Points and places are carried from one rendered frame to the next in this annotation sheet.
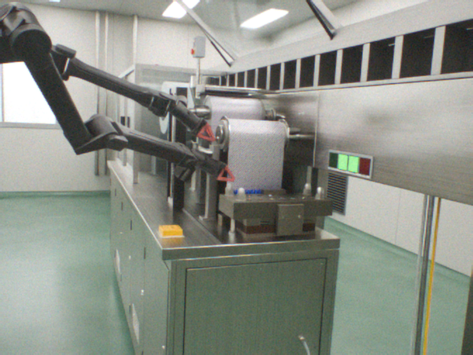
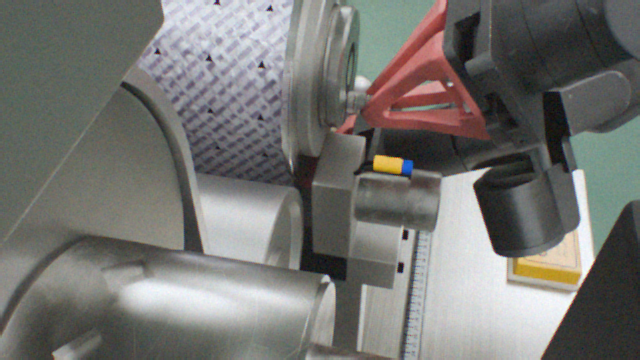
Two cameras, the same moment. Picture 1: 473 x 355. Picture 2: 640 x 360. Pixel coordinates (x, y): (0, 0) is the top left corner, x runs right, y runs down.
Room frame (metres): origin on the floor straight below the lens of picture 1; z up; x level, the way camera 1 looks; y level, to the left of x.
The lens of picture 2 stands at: (1.97, 0.23, 1.47)
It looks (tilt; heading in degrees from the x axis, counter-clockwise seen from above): 46 degrees down; 213
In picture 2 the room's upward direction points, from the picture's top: straight up
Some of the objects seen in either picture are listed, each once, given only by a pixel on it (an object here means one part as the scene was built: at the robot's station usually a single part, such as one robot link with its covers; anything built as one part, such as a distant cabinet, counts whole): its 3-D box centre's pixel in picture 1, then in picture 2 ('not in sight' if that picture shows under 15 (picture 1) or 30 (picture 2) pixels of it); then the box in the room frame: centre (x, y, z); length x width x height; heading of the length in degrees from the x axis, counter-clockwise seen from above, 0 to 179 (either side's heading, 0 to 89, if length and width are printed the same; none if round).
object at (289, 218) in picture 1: (290, 219); not in sight; (1.52, -0.20, 0.96); 0.10 x 0.03 x 0.11; 111
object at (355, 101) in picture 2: not in sight; (368, 104); (1.71, 0.10, 1.23); 0.03 x 0.01 x 0.01; 111
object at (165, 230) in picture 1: (170, 230); (546, 250); (1.48, 0.22, 0.91); 0.07 x 0.07 x 0.02; 21
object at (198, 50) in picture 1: (197, 47); not in sight; (2.23, 0.23, 1.66); 0.07 x 0.07 x 0.10; 22
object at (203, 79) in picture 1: (202, 82); not in sight; (2.42, 0.22, 1.50); 0.14 x 0.14 x 0.06
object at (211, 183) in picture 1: (208, 182); (358, 295); (1.73, 0.11, 1.05); 0.06 x 0.05 x 0.31; 111
